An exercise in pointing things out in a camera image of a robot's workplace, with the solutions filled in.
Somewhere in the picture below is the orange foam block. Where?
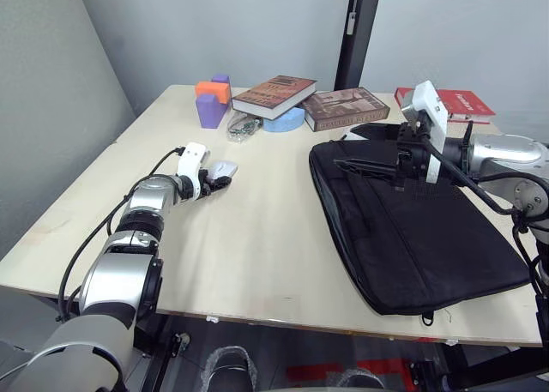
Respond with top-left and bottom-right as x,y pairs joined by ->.
194,81 -> 233,106

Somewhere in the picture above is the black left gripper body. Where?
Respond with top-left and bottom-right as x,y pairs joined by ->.
196,168 -> 214,198

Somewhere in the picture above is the table caster wheel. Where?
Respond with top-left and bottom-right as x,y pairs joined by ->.
172,331 -> 192,355

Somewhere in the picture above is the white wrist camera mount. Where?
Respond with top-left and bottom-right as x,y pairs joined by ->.
177,142 -> 212,202
401,81 -> 449,184

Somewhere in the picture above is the red book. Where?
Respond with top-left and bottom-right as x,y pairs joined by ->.
394,87 -> 498,125

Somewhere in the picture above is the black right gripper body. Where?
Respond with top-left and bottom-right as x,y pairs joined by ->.
395,121 -> 431,181

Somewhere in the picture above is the black vertical pillar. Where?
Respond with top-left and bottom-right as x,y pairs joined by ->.
334,0 -> 383,91

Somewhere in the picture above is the large purple foam block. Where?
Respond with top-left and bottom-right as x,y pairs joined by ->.
195,93 -> 229,130

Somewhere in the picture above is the thick brown hardcover book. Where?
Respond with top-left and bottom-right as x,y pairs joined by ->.
299,87 -> 392,133

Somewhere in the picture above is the dark rounded shape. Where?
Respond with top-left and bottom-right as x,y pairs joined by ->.
204,345 -> 259,392
333,367 -> 388,392

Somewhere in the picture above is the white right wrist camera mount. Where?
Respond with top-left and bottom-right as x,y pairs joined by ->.
401,81 -> 449,184

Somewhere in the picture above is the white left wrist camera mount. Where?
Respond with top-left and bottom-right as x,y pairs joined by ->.
177,142 -> 212,202

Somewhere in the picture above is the black table leg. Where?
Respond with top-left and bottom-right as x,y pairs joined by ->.
131,313 -> 182,392

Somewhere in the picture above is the black laptop bag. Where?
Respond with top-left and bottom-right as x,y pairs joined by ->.
308,123 -> 534,327

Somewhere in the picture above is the blue foam half-round block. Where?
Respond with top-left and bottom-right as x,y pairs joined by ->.
262,106 -> 306,134

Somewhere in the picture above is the black table frame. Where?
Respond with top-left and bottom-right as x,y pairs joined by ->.
405,343 -> 549,392

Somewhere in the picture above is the silver computer mouse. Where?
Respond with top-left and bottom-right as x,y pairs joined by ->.
208,160 -> 239,180

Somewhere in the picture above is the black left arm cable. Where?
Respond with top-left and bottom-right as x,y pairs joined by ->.
55,147 -> 188,323

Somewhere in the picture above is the clear bag of green parts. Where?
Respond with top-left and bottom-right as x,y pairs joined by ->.
226,110 -> 264,145

